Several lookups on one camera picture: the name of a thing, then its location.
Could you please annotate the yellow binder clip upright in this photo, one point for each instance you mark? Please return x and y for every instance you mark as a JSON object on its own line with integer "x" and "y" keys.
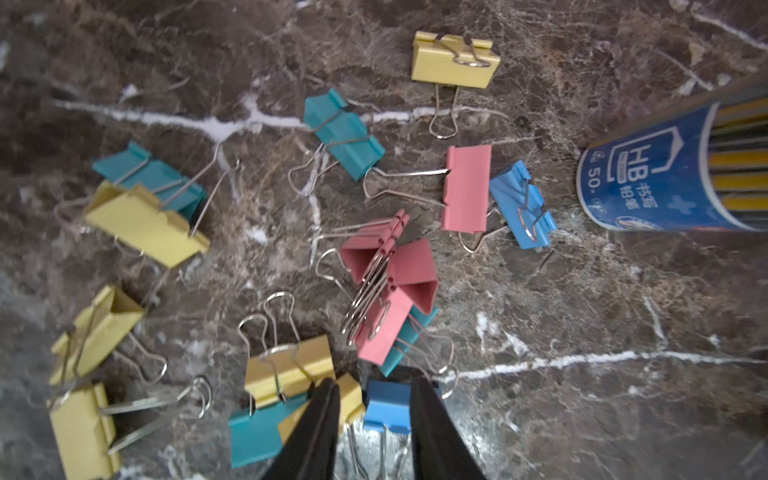
{"x": 134, "y": 216}

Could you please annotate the teal binder clip under yellow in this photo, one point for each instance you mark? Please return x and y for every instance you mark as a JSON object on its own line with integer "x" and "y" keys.
{"x": 136, "y": 166}

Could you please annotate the yellow binder clip lower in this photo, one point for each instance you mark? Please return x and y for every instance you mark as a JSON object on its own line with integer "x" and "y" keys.
{"x": 96, "y": 333}

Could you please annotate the blue binder clip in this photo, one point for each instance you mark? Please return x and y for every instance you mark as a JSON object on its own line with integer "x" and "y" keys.
{"x": 519, "y": 201}
{"x": 387, "y": 411}

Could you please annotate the yellow binder clip far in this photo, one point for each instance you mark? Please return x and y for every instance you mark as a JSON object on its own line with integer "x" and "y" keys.
{"x": 455, "y": 61}

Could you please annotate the teal binder clip middle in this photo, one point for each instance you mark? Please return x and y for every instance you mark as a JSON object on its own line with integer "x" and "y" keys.
{"x": 342, "y": 134}

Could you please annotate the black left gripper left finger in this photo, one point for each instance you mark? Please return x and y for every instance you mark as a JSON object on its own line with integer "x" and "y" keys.
{"x": 310, "y": 452}

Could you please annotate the yellow binder clip bottom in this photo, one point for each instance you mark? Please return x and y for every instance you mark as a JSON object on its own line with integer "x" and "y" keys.
{"x": 85, "y": 431}

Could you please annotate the yellow binder clip near finger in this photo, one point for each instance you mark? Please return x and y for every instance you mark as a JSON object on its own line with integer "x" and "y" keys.
{"x": 280, "y": 372}

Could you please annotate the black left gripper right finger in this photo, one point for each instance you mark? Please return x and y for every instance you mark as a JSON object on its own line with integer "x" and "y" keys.
{"x": 438, "y": 449}

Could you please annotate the pink binder clip pile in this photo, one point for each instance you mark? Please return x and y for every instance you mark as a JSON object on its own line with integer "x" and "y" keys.
{"x": 393, "y": 280}

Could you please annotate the pink binder clip flat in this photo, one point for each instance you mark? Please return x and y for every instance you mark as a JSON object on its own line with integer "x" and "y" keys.
{"x": 466, "y": 188}

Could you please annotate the blue lid pencil canister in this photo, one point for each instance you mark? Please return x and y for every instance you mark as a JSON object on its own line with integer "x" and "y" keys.
{"x": 700, "y": 167}

